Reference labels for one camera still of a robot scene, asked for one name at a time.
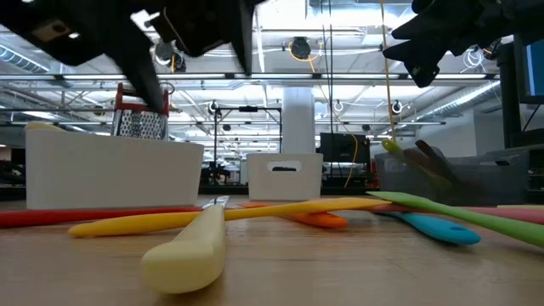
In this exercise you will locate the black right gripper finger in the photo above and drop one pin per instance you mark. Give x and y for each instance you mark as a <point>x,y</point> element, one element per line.
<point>406,52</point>
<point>414,30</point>

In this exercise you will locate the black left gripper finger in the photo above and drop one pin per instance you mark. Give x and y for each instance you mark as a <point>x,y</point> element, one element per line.
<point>245,30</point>
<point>138,68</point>

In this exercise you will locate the green silicone spoon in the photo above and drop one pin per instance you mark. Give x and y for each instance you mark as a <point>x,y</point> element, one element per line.
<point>390,146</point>

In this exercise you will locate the yellow silicone spatula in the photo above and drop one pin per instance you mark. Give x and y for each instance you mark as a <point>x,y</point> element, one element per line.
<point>140,224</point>

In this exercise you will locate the red silicone spatula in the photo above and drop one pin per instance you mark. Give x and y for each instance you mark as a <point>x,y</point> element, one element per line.
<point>64,216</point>

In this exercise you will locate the green silicone spatula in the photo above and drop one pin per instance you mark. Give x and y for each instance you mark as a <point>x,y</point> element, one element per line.
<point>489,221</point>

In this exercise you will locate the orange silicone spatula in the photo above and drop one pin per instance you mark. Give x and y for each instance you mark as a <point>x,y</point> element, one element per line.
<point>319,221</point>

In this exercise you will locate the pink silicone spatula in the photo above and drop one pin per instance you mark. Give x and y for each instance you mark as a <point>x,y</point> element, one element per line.
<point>510,214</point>

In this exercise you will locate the steel box grater red trim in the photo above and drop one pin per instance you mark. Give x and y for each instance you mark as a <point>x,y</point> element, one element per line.
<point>140,125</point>

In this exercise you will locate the black computer monitor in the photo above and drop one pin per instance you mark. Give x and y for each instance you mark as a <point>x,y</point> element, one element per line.
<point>536,72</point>

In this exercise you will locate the white plastic bin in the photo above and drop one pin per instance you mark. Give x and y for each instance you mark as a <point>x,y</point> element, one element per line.
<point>115,170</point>
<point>285,187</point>

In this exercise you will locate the white building pillar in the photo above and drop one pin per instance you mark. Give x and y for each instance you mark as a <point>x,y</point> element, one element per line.
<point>298,123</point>

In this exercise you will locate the black equipment box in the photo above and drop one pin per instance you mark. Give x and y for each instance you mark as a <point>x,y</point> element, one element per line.
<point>340,148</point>

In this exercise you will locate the grey translucent plastic bin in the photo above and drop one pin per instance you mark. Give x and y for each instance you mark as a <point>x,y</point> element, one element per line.
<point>489,178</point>

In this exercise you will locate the blue silicone spoon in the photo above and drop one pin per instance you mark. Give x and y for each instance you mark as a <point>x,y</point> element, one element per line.
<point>442,231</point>

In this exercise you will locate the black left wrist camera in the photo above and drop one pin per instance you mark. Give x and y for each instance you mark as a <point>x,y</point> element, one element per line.
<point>191,30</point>

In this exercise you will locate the black background rig frame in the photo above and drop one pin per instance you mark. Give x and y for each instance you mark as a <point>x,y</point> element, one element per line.
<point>248,109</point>

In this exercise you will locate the black aluminium table frame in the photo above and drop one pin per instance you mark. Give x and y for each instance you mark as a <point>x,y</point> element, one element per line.
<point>225,190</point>

